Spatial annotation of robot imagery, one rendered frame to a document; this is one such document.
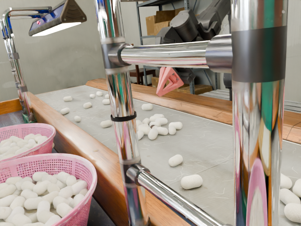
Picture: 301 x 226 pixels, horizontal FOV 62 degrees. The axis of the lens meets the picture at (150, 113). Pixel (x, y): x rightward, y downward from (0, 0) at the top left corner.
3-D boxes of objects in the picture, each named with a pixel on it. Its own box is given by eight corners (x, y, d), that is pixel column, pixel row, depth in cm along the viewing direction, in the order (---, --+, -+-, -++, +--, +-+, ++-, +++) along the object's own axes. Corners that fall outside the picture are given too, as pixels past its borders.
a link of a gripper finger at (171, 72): (155, 88, 66) (175, 61, 68) (141, 85, 71) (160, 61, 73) (170, 104, 69) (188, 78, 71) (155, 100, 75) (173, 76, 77)
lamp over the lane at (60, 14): (45, 35, 129) (42, 19, 127) (88, 21, 79) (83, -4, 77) (28, 36, 125) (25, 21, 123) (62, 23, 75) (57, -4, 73)
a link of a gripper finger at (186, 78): (161, 89, 64) (181, 61, 66) (145, 86, 69) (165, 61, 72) (175, 105, 67) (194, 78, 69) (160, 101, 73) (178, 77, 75)
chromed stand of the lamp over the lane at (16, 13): (66, 111, 122) (45, 12, 109) (79, 119, 105) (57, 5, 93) (23, 121, 112) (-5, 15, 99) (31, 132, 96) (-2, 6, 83)
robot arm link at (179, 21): (189, 25, 63) (208, -7, 67) (163, 28, 69) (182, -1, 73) (206, 58, 70) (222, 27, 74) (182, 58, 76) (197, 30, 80)
